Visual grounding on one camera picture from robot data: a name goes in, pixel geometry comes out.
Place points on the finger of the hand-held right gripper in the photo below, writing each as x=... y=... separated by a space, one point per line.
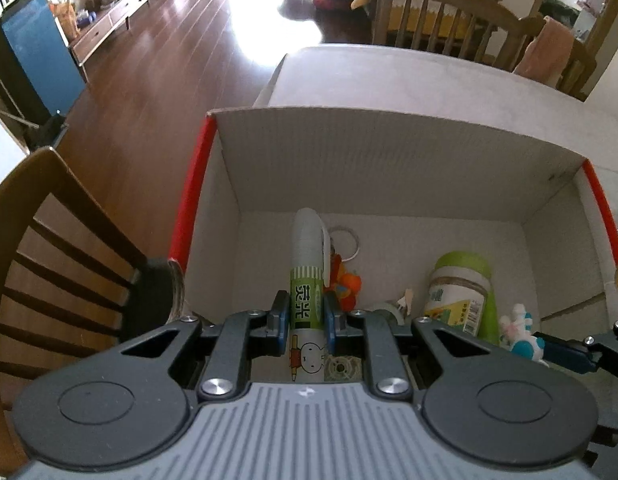
x=564 y=352

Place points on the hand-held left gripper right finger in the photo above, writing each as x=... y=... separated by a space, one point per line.
x=331 y=325

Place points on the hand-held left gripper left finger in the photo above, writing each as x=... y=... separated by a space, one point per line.
x=281 y=325

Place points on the grey correction tape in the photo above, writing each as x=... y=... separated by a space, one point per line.
x=344 y=367

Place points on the green white glue stick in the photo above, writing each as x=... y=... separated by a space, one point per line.
x=306 y=280

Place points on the small white rabbit figure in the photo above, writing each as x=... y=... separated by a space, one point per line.
x=519 y=327

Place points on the green lid jar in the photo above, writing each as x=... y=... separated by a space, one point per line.
x=456 y=290

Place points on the red cardboard box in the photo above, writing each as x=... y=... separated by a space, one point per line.
x=389 y=175

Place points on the dark wooden chair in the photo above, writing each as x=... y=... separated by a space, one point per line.
x=39 y=185

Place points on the red floor cushion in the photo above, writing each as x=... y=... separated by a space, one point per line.
x=333 y=1

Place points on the wooden tv cabinet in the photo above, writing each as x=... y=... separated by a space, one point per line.
x=114 y=20

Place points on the blue cabinet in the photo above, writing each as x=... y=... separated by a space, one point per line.
x=34 y=60

